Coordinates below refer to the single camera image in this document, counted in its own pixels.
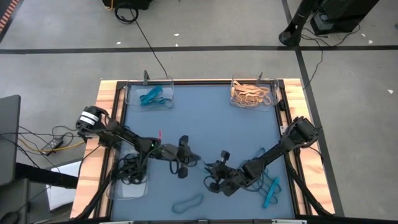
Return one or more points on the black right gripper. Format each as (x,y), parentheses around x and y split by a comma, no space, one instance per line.
(230,175)

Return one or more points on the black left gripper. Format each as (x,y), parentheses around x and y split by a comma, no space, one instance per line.
(174,152)

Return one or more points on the tan rubber band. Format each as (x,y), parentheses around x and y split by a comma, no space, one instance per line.
(248,99)
(261,91)
(248,93)
(264,99)
(236,101)
(237,87)

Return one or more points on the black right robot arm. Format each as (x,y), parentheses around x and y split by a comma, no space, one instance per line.
(273,152)

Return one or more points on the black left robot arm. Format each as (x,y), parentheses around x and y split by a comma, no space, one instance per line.
(130,137)

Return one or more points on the red tag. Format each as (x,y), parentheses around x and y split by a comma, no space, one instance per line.
(160,134)

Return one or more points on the clear plastic basket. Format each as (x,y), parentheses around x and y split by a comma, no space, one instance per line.
(133,93)
(270,107)
(130,191)

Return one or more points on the black basket clamp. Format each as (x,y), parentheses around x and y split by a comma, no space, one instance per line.
(259,77)
(145,76)

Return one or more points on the black rig strut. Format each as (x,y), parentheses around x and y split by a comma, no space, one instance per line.
(96,196)
(308,193)

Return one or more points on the white board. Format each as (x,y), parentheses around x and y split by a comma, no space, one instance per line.
(62,193)

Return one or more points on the black power adapter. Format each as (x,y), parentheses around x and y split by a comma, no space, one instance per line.
(55,143)

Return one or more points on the black bar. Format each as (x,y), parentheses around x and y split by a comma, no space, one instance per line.
(46,175)

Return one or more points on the black stand pole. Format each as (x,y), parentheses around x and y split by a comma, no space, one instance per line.
(289,37)

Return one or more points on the black equipment case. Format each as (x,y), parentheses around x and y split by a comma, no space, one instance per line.
(130,3)

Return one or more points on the black equipment box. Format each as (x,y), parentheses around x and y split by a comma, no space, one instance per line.
(342,12)

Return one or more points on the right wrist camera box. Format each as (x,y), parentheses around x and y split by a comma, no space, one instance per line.
(231,189)

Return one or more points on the black table frame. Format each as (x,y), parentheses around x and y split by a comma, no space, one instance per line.
(192,81)

